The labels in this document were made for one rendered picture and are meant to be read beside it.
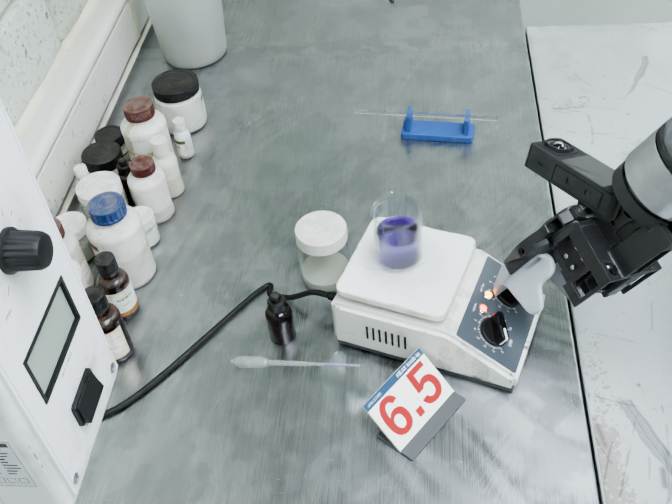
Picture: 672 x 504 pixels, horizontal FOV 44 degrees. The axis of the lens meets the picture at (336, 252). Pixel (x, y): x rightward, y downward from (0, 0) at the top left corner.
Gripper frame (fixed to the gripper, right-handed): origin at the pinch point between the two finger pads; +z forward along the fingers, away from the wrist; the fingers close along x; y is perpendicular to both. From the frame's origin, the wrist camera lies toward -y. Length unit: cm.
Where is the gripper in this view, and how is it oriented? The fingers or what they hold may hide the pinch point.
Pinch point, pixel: (514, 277)
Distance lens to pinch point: 88.5
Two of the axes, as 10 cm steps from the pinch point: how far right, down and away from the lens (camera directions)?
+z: -3.9, 4.9, 7.8
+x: 8.4, -1.5, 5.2
